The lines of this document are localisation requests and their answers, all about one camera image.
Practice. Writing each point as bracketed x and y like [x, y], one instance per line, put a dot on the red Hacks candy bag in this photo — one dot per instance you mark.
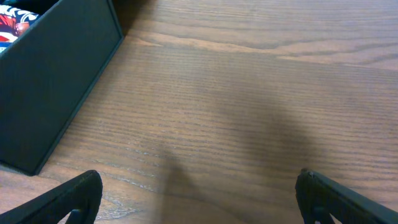
[14, 22]

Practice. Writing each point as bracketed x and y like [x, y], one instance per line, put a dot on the dark green open box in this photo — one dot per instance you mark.
[48, 72]

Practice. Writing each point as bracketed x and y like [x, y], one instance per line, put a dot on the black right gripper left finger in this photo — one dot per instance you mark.
[78, 199]

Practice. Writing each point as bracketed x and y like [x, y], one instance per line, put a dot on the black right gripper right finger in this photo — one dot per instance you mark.
[322, 200]

